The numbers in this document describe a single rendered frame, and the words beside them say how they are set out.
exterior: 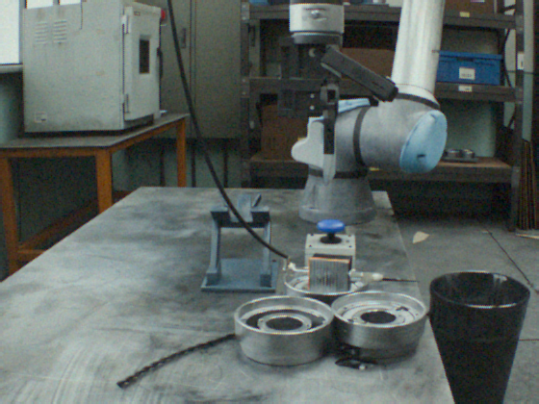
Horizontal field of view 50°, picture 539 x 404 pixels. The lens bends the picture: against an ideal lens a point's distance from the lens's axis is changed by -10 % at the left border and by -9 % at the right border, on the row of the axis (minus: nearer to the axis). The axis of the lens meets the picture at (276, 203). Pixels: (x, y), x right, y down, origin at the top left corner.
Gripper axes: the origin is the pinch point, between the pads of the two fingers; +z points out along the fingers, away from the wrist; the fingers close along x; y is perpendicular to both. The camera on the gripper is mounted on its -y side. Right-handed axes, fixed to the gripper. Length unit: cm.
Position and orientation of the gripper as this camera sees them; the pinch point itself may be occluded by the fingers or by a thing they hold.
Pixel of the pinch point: (331, 176)
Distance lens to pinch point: 89.4
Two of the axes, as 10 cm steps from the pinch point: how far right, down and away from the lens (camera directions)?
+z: 0.0, 9.8, 2.2
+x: -1.2, 2.2, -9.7
